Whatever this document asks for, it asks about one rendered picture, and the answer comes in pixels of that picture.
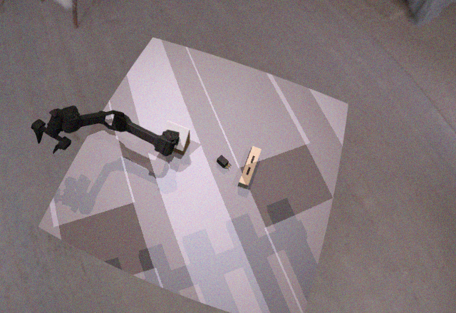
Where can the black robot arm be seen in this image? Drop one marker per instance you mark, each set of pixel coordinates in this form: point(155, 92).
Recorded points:
point(71, 121)

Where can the black two-prong plug charger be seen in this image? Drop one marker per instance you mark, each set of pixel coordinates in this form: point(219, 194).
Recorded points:
point(222, 161)

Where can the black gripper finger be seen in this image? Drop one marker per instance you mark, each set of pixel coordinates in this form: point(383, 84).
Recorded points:
point(39, 135)
point(56, 148)

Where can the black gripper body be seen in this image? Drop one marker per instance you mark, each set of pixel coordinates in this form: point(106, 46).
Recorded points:
point(53, 131)

